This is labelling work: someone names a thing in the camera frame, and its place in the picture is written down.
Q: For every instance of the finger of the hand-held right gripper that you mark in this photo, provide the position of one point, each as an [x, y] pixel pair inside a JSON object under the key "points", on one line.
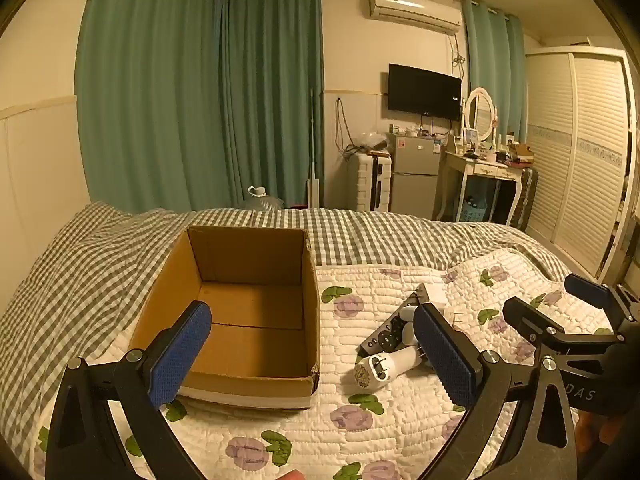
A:
{"points": [[530, 320], [587, 292]]}

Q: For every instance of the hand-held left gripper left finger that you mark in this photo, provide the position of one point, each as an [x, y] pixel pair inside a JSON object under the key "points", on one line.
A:
{"points": [[182, 355]]}

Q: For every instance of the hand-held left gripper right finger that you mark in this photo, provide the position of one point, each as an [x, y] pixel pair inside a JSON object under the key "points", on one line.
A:
{"points": [[445, 360]]}

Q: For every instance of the white charger plug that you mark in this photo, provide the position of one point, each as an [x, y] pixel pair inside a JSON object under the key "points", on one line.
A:
{"points": [[385, 366]]}

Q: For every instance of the light blue earbuds case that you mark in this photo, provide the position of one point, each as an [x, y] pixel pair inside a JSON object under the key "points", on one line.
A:
{"points": [[436, 297]]}

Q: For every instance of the black remote control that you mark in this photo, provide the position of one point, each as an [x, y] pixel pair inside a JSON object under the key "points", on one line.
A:
{"points": [[387, 330]]}

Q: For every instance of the cardboard box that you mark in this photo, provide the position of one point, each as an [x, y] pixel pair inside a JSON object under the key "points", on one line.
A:
{"points": [[250, 310]]}

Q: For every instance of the person's right hand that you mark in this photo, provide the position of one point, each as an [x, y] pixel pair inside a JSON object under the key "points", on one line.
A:
{"points": [[607, 427]]}

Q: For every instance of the person's left hand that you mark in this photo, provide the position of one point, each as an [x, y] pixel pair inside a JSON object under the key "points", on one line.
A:
{"points": [[292, 475]]}

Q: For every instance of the white floral quilt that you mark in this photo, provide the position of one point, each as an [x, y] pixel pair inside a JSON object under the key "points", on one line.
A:
{"points": [[380, 425]]}

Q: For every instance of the dark suitcase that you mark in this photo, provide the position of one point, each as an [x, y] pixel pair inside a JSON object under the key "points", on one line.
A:
{"points": [[527, 195]]}

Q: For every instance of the grey checked blanket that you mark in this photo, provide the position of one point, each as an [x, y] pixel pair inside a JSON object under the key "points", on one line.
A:
{"points": [[100, 270]]}

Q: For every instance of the blue basket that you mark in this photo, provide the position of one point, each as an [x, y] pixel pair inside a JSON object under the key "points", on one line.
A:
{"points": [[472, 210]]}

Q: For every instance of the white louvred wardrobe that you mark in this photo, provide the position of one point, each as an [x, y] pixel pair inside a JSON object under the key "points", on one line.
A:
{"points": [[575, 160]]}

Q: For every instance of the brown open box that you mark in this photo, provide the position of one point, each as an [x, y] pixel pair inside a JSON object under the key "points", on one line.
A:
{"points": [[521, 154]]}

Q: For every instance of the white dressing table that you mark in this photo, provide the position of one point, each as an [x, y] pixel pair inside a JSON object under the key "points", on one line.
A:
{"points": [[480, 167]]}

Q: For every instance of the clear water jug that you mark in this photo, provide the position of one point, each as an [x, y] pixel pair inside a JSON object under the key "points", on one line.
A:
{"points": [[262, 201]]}

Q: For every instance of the silver small fridge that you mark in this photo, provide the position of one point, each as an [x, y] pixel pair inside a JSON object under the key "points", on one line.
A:
{"points": [[415, 175]]}

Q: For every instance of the white oval mirror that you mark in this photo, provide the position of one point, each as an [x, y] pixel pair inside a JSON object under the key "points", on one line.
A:
{"points": [[481, 110]]}

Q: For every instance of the clear plastic bag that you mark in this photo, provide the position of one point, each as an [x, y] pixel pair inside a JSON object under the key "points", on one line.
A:
{"points": [[370, 141]]}

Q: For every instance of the white pole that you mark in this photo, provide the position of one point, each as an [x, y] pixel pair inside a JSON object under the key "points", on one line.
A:
{"points": [[312, 160]]}

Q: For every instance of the light green window curtain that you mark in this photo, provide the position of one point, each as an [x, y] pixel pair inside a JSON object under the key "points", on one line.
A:
{"points": [[492, 60]]}

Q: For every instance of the wide green curtain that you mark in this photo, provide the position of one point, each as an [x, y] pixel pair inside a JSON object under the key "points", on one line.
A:
{"points": [[150, 85]]}

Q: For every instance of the narrow green curtain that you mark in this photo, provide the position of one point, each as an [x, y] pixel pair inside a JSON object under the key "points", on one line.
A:
{"points": [[272, 95]]}

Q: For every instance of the white air conditioner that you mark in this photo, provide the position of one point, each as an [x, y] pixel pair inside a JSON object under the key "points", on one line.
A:
{"points": [[412, 10]]}

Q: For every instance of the black wall television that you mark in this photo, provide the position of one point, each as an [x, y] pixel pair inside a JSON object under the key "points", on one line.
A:
{"points": [[422, 91]]}

